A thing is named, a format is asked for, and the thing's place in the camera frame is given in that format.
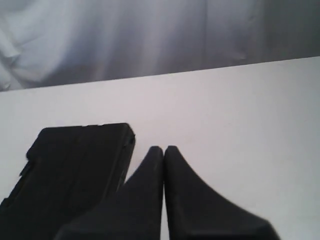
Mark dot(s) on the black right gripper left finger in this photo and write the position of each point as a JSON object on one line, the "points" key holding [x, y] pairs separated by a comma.
{"points": [[134, 212]]}

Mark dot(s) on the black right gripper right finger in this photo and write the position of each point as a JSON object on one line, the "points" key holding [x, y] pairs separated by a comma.
{"points": [[197, 212]]}

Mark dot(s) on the black plastic tool case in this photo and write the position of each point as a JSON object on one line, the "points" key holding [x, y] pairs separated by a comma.
{"points": [[69, 171]]}

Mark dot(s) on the white backdrop cloth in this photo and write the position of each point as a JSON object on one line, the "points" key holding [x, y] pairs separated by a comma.
{"points": [[58, 42]]}

